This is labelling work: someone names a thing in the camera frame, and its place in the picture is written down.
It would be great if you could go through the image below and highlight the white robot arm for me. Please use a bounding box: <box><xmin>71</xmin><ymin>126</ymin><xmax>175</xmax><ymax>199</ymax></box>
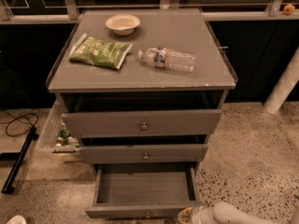
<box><xmin>178</xmin><ymin>48</ymin><xmax>299</xmax><ymax>224</ymax></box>

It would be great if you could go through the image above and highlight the black cable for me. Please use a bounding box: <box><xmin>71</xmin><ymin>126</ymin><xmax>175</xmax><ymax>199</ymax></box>
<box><xmin>0</xmin><ymin>109</ymin><xmax>39</xmax><ymax>138</ymax></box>

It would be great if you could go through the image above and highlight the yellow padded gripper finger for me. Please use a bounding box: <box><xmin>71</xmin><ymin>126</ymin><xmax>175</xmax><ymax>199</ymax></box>
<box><xmin>178</xmin><ymin>207</ymin><xmax>193</xmax><ymax>224</ymax></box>

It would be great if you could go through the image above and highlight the grey drawer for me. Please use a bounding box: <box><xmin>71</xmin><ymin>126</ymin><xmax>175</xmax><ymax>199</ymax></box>
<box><xmin>62</xmin><ymin>109</ymin><xmax>221</xmax><ymax>138</ymax></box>
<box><xmin>86</xmin><ymin>162</ymin><xmax>199</xmax><ymax>218</ymax></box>
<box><xmin>80</xmin><ymin>144</ymin><xmax>207</xmax><ymax>164</ymax></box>

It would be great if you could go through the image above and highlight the grey middle drawer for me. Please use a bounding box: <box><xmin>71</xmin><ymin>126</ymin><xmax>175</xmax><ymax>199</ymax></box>
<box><xmin>80</xmin><ymin>144</ymin><xmax>207</xmax><ymax>164</ymax></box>

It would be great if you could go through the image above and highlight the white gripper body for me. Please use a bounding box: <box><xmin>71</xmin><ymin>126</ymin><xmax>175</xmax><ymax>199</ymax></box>
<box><xmin>191</xmin><ymin>206</ymin><xmax>215</xmax><ymax>224</ymax></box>

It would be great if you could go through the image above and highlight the green chip bag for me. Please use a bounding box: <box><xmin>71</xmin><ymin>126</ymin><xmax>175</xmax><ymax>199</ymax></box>
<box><xmin>68</xmin><ymin>34</ymin><xmax>133</xmax><ymax>70</ymax></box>

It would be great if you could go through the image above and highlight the clear plastic storage bin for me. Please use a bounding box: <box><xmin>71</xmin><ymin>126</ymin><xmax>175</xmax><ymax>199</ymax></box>
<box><xmin>37</xmin><ymin>101</ymin><xmax>79</xmax><ymax>154</ymax></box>

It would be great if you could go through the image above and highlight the grey drawer cabinet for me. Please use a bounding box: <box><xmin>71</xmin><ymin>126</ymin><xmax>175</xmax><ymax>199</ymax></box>
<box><xmin>46</xmin><ymin>8</ymin><xmax>239</xmax><ymax>173</ymax></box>

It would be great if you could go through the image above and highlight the black metal stand leg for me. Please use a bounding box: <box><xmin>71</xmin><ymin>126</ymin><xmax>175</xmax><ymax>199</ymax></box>
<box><xmin>1</xmin><ymin>127</ymin><xmax>38</xmax><ymax>194</ymax></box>

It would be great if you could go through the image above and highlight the grey bottom drawer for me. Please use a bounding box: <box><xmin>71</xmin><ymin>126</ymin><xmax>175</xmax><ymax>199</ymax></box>
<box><xmin>86</xmin><ymin>162</ymin><xmax>199</xmax><ymax>218</ymax></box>

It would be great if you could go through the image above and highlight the white object at floor edge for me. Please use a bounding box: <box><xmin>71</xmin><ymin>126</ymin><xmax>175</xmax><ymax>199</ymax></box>
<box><xmin>7</xmin><ymin>215</ymin><xmax>27</xmax><ymax>224</ymax></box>

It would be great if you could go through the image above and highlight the metal window railing frame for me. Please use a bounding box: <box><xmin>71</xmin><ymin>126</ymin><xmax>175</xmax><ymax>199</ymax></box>
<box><xmin>0</xmin><ymin>0</ymin><xmax>299</xmax><ymax>24</ymax></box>

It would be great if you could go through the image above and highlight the white paper bowl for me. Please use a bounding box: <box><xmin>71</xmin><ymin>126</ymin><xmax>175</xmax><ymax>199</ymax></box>
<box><xmin>106</xmin><ymin>14</ymin><xmax>140</xmax><ymax>36</ymax></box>

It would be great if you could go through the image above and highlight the orange small toy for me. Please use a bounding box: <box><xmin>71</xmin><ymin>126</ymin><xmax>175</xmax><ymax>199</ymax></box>
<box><xmin>283</xmin><ymin>4</ymin><xmax>295</xmax><ymax>15</ymax></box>

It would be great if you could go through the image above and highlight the clear plastic water bottle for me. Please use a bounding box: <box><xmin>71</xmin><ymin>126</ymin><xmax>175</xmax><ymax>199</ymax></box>
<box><xmin>138</xmin><ymin>47</ymin><xmax>195</xmax><ymax>74</ymax></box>

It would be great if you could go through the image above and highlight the grey top drawer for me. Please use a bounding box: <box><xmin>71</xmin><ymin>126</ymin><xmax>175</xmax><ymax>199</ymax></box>
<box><xmin>62</xmin><ymin>109</ymin><xmax>221</xmax><ymax>138</ymax></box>

